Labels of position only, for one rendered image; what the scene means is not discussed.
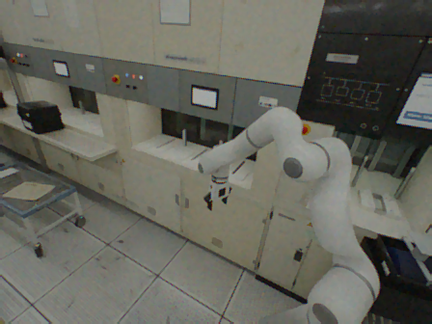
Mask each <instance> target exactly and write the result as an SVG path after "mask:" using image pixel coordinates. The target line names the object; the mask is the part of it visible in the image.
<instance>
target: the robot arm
mask: <svg viewBox="0 0 432 324"><path fill-rule="evenodd" d="M302 131H303V123H302V121H301V119H300V117H299V116H298V115H296V113H294V112H293V111H291V110H290V109H287V108H285V107H282V106H280V107H276V108H273V109H271V110H269V111H267V113H265V114H264V115H262V116H261V117H260V118H258V120H256V121H255V122H254V123H252V124H251V125H250V126H249V127H248V128H246V130H244V131H243V132H241V134H239V135H238V136H237V137H236V138H234V139H233V140H232V141H229V142H227V143H224V144H222V145H217V146H215V147H213V150H210V151H209V152H207V153H206V155H205V156H204V157H203V158H202V159H201V160H200V161H199V165H198V169H199V172H200V173H201V174H203V175H204V176H208V175H211V176H210V177H211V178H212V179H210V183H209V186H208V194H206V196H204V198H203V199H204V201H205V202H206V203H207V208H208V209H209V210H212V202H216V201H217V200H220V199H222V202H223V203H224V204H227V198H228V197H229V194H230V192H231V189H232V188H231V187H230V182H229V172H230V164H231V163H235V162H237V161H240V160H241V159H245V158H246V157H249V156H250V155H251V154H253V153H254V152H256V151H258V150H260V149H262V148H264V147H266V146H267V145H269V144H270V143H271V142H273V141H275V145H276V148H277V160H278V163H279V165H280V169H282V172H283V173H284V174H285V175H286V176H288V177H289V178H290V179H292V180H294V181H296V182H303V183H304V182H312V181H313V188H312V191H311V197H310V217H311V223H312V226H313V231H314V233H315V237H316V238H317V241H318V243H319V244H320V246H321V247H322V248H323V249H324V250H325V251H326V252H329V253H330V254H331V256H332V258H333V266H332V268H331V269H330V270H329V271H328V272H327V273H326V274H325V275H324V276H323V277H322V278H321V279H320V281H318V283H317V284H316V285H315V286H314V287H313V288H312V290H311V291H310V294H309V296H308V307H309V308H308V310H307V312H306V315H305V316H304V319H295V320H293V321H292V322H291V323H290V324H361V322H362V321H363V319H364V318H365V316H366V313H367V312H368V311H369V309H370V308H371V306H372V304H373V302H375V299H376V298H377V295H378V294H379V288H380V284H379V277H378V274H377V273H376V269H375V268H374V266H373V265H372V263H371V261H370V260H369V258H368V257H367V255H366V254H365V252H364V251H363V249H362V248H361V246H360V245H359V243H358V241H357V239H356V235H355V233H354V229H353V225H352V218H351V216H350V212H349V182H350V178H351V154H350V152H349V148H348V147H347V145H346V144H345V143H344V142H343V141H342V140H340V139H339V138H334V137H323V138H317V139H315V140H311V141H309V142H306V141H305V140H304V139H303V136H302ZM210 199H211V200H210Z"/></svg>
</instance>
